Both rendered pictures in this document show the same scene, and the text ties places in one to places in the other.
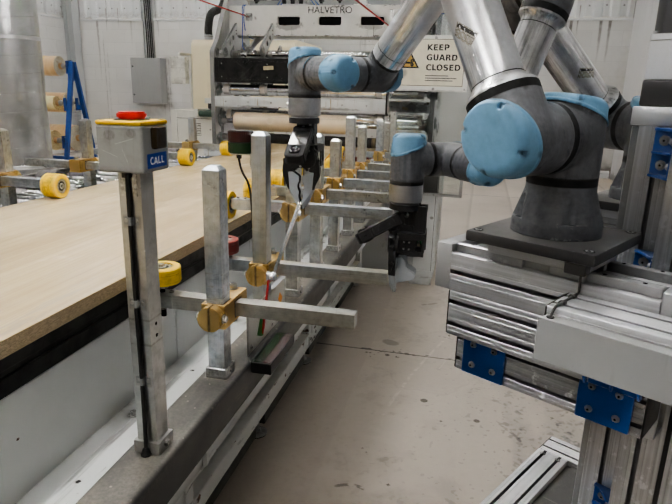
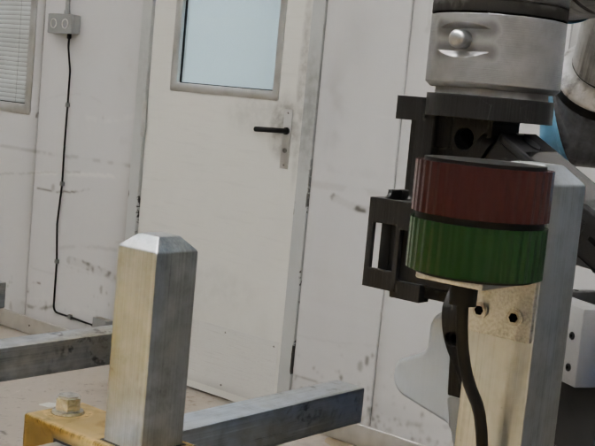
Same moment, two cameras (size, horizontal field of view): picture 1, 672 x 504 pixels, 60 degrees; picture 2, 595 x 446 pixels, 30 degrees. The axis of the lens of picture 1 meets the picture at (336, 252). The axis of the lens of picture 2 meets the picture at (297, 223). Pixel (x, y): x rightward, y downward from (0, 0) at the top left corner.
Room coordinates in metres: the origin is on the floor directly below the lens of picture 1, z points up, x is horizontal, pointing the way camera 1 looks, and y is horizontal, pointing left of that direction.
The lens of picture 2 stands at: (1.18, 0.69, 1.19)
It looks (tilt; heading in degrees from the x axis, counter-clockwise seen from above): 6 degrees down; 297
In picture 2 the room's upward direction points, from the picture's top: 5 degrees clockwise
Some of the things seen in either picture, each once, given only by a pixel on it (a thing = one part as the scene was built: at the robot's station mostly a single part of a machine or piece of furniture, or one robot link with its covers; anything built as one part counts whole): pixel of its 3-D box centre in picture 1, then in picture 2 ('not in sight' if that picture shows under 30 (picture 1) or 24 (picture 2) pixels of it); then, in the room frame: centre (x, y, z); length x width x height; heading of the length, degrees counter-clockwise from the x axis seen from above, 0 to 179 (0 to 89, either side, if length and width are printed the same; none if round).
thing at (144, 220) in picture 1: (144, 318); not in sight; (0.82, 0.29, 0.93); 0.05 x 0.04 x 0.45; 167
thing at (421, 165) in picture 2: (241, 136); (482, 189); (1.33, 0.22, 1.16); 0.06 x 0.06 x 0.02
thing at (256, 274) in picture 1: (264, 268); not in sight; (1.34, 0.17, 0.85); 0.13 x 0.06 x 0.05; 167
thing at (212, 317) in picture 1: (223, 308); not in sight; (1.09, 0.23, 0.84); 0.13 x 0.06 x 0.05; 167
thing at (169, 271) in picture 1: (162, 289); not in sight; (1.14, 0.36, 0.85); 0.08 x 0.08 x 0.11
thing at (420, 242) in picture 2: (241, 147); (475, 246); (1.33, 0.22, 1.14); 0.06 x 0.06 x 0.02
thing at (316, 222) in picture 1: (316, 210); not in sight; (1.80, 0.06, 0.90); 0.03 x 0.03 x 0.48; 77
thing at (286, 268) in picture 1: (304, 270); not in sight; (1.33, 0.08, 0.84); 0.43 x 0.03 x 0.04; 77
